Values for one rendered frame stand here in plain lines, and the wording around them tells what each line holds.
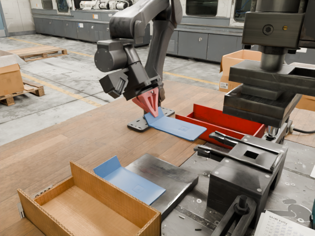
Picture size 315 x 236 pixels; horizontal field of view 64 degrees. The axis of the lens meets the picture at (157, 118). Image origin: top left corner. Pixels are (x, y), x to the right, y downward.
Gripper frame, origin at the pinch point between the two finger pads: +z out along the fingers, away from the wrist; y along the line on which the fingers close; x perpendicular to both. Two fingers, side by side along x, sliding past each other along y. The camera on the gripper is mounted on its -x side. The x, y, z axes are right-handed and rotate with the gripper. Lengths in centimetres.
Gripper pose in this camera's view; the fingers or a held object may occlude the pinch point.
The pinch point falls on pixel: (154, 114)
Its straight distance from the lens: 69.4
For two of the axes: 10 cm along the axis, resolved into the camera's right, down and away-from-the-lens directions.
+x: 6.0, -3.7, 7.1
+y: 6.7, -2.4, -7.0
